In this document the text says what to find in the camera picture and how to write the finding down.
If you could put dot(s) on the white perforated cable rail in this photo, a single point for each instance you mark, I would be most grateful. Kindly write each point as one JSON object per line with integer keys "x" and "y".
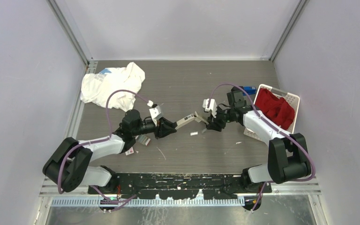
{"x": 99, "y": 201}

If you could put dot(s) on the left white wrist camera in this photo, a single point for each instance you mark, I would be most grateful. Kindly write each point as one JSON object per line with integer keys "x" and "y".
{"x": 155, "y": 111}

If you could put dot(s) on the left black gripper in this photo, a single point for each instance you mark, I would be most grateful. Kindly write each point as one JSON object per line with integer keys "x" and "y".
{"x": 162, "y": 128}

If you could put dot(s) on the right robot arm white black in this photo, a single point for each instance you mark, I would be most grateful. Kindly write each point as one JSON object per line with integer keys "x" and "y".
{"x": 288, "y": 158}

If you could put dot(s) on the box of staples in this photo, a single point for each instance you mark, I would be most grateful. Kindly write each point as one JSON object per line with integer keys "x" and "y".
{"x": 142, "y": 139}

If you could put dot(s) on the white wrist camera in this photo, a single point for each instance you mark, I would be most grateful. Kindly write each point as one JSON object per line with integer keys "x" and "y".
{"x": 155, "y": 111}
{"x": 210, "y": 106}

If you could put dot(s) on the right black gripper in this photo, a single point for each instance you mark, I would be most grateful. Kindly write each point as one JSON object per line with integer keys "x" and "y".
{"x": 215, "y": 123}

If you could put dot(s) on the white crumpled t-shirt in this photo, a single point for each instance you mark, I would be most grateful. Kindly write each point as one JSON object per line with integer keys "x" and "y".
{"x": 97, "y": 87}

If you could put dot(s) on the red cloth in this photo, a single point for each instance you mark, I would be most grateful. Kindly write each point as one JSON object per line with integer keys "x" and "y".
{"x": 278, "y": 110}

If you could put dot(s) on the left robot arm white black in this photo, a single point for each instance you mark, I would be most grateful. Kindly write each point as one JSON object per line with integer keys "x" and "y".
{"x": 69, "y": 166}

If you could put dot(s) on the white plastic basket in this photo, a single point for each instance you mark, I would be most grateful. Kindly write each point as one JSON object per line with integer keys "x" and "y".
{"x": 288, "y": 102}

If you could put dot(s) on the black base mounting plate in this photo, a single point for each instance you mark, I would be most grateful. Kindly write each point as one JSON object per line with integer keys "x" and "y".
{"x": 179, "y": 186}

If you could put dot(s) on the blue black stapler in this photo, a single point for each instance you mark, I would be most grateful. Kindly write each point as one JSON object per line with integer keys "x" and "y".
{"x": 250, "y": 90}

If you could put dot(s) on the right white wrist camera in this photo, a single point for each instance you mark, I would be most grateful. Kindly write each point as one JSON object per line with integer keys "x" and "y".
{"x": 210, "y": 106}

